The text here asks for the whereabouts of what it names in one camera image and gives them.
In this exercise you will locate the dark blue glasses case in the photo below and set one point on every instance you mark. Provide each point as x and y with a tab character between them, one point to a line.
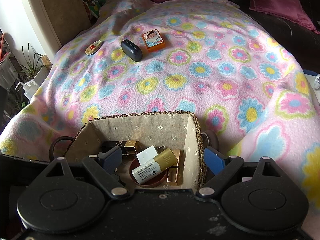
131	50

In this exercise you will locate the white squeeze bottle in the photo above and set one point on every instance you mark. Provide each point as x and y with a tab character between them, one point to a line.
29	88

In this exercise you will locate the green potted plant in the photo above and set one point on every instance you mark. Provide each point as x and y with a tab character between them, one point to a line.
34	63

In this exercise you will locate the fabric lined woven basket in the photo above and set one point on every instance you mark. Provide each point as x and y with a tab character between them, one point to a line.
177	130

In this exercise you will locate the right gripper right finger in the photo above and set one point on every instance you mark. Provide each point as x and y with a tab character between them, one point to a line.
222	167

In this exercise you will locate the orange soap box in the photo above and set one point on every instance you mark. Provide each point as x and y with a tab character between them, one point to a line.
153	40

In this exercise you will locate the black gold lipstick box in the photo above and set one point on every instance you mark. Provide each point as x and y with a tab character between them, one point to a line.
129	148

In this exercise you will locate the floral fleece blanket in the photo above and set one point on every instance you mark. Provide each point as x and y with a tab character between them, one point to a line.
217	62

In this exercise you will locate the beige sofa armrest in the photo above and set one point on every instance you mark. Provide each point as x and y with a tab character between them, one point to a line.
56	22

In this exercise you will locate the white gold cream tube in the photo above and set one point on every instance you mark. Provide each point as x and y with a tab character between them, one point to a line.
154	167

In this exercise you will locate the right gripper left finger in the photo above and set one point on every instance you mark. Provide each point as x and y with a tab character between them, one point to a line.
101	168

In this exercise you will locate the round cream tin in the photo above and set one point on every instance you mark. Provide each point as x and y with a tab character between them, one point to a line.
91	49

